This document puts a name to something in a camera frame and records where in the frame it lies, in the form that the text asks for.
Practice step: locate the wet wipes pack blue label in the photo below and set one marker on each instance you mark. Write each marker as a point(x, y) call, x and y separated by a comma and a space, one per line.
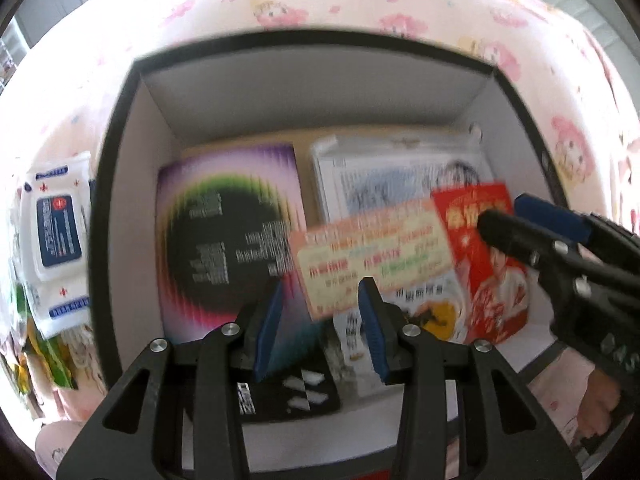
point(65, 310)
point(55, 225)

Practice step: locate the pink yellow printed card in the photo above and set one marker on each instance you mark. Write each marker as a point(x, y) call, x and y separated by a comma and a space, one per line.
point(375, 255)

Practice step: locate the cartoon bead board packet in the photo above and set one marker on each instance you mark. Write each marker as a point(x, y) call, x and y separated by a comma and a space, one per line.
point(380, 185)

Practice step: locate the yellow snack packet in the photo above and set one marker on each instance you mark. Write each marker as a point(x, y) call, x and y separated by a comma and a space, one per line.
point(17, 375)

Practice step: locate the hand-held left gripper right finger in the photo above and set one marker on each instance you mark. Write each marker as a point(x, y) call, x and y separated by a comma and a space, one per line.
point(372, 332)

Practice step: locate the red packet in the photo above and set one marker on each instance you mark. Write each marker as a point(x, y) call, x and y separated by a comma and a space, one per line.
point(495, 300)

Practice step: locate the pink printed bedsheet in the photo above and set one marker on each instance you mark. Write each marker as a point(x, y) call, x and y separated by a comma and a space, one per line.
point(350, 0)

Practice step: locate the white display shelf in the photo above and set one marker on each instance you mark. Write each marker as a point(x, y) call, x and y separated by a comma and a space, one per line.
point(10, 55)

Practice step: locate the person's right hand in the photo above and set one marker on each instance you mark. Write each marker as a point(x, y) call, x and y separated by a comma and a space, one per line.
point(597, 400)

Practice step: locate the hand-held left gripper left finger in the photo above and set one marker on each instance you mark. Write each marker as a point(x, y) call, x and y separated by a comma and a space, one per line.
point(267, 332)

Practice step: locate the white printed packet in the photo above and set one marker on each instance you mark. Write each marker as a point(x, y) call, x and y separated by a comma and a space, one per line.
point(350, 345)

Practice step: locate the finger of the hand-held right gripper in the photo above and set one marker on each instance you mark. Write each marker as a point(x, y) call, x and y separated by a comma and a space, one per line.
point(515, 237)
point(550, 215)

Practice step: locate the gradient screen protector box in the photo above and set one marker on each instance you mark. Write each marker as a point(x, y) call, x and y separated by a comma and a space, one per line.
point(220, 240)

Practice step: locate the green snack packet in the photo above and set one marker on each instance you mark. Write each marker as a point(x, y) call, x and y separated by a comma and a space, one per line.
point(50, 355)

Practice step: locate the black storage box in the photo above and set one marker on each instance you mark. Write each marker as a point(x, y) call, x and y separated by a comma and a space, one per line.
point(310, 95)

